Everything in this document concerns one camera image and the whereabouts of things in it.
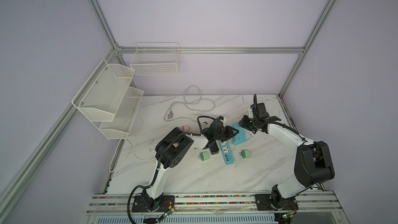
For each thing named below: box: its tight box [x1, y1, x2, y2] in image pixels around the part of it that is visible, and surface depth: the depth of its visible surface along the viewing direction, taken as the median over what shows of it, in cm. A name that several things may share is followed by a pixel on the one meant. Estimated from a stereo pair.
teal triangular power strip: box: [232, 121, 251, 146], surface depth 92 cm
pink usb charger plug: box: [181, 124, 191, 132], surface depth 101 cm
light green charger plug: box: [238, 149, 251, 159], surface depth 90 cm
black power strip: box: [208, 140, 220, 156], surface depth 92 cm
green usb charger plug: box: [197, 151, 210, 162], surface depth 90 cm
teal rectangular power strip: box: [218, 139, 235, 165], surface depth 90 cm
